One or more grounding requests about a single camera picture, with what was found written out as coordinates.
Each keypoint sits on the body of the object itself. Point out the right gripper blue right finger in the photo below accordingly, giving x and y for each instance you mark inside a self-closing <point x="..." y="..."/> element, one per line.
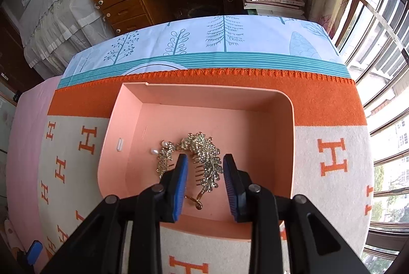
<point x="235" y="189"/>

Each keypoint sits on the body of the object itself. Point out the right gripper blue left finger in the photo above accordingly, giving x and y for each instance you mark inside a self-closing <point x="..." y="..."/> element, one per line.
<point x="175" y="191"/>

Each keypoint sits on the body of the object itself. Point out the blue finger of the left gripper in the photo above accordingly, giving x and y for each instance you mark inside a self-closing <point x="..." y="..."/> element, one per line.
<point x="34" y="252"/>

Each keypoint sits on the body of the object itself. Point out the gold rhinestone hair comb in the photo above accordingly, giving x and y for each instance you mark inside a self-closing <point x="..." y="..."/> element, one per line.
<point x="206" y="160"/>

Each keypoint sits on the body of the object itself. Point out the pink storage box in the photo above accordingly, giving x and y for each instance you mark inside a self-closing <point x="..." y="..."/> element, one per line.
<point x="152" y="124"/>

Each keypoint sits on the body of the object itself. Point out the orange H pattern blanket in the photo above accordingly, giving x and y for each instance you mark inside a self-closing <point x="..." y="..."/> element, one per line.
<point x="318" y="229"/>

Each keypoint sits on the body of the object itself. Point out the pink bed sheet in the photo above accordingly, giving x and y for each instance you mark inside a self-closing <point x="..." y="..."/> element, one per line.
<point x="23" y="158"/>

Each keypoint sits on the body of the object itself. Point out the blue tree print sheet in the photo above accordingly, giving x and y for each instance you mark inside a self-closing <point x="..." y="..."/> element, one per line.
<point x="246" y="41"/>

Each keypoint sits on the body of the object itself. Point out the stack of magazines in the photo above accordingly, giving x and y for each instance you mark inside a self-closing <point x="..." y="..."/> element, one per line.
<point x="279" y="8"/>

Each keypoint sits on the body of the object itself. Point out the window with metal grille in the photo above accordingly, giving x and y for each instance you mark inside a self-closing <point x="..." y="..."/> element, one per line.
<point x="373" y="42"/>

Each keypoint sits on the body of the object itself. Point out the white lace covered piano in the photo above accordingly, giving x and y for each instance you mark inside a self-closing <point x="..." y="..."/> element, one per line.
<point x="53" y="31"/>

